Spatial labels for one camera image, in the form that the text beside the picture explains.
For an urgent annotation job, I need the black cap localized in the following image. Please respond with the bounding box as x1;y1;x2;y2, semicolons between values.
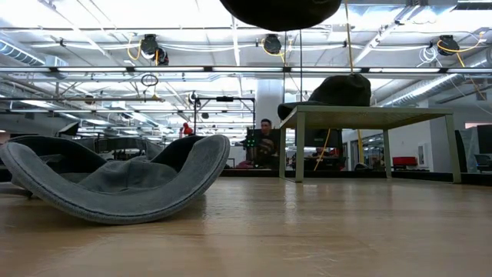
277;72;373;121
218;0;342;32

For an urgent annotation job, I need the grey cap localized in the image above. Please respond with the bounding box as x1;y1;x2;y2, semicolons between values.
0;133;231;226

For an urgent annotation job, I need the person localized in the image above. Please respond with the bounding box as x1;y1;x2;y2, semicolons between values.
251;118;281;170

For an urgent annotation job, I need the long ceiling light bar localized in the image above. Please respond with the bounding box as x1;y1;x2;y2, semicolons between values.
0;65;492;75

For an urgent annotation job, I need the black monitor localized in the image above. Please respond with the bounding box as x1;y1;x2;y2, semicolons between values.
303;128;343;149

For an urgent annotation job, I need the red box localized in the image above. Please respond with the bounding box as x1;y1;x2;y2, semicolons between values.
391;155;419;169

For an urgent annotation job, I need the black background rig frame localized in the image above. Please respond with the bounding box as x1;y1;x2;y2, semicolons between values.
191;95;258;135

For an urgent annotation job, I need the black hanging cable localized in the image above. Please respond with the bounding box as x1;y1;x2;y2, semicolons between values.
298;28;304;103

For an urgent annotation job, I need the black ceiling cable reel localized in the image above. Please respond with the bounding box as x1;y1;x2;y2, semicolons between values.
261;33;284;55
138;33;170;66
437;34;460;57

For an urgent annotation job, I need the yellow hanging cable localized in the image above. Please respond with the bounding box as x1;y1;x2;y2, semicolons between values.
313;0;366;172

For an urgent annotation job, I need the silver air duct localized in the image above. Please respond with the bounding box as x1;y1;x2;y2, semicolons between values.
0;38;49;67
380;72;492;108

